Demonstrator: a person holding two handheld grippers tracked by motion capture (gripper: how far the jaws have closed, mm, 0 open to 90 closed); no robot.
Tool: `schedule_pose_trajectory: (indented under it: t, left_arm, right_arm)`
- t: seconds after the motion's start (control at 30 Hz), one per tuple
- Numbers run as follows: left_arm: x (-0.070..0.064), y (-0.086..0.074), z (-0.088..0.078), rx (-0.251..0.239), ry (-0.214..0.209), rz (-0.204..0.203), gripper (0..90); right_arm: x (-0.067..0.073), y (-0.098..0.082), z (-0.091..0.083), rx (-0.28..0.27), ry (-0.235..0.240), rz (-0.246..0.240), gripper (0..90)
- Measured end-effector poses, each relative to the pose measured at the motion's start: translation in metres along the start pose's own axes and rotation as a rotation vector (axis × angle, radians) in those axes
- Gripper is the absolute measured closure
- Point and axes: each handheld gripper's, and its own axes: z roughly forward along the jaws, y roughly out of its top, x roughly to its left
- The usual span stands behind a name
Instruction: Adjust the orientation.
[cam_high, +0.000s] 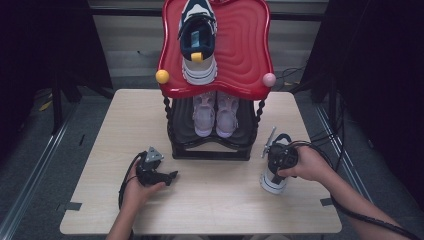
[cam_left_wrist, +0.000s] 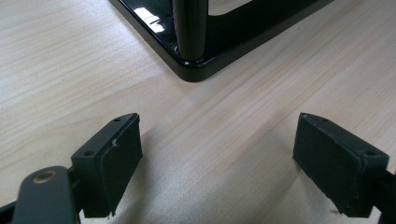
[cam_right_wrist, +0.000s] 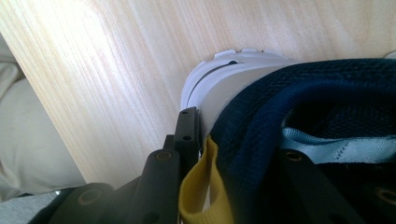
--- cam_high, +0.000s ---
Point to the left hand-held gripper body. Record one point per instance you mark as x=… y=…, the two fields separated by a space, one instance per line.
x=150 y=175

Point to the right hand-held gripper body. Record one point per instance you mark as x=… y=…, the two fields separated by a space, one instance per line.
x=281 y=158

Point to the navy and white sneaker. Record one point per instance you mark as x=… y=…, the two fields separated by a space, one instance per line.
x=198 y=50
x=271 y=186

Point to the purple jelly sandal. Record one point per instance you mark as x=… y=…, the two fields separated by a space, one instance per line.
x=204 y=116
x=227 y=116

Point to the red and black shoe rack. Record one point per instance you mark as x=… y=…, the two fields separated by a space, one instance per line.
x=243 y=50

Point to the person's left hand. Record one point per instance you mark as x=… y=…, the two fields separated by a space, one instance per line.
x=136 y=195

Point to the person's right hand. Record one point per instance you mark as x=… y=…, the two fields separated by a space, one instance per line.
x=311 y=165

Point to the dark tape strip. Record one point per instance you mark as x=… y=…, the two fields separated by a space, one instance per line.
x=326 y=202
x=68 y=206

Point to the small black floor tape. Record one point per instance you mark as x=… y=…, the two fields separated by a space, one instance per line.
x=82 y=140

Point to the black metal stand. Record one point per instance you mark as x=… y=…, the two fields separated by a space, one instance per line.
x=57 y=103

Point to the yellow floor tape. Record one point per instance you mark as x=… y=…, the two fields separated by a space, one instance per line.
x=45 y=105

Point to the dark curtain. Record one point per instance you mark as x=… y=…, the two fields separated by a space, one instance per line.
x=376 y=66
x=40 y=50

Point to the metal floor rail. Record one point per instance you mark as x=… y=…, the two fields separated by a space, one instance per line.
x=36 y=166
x=356 y=166

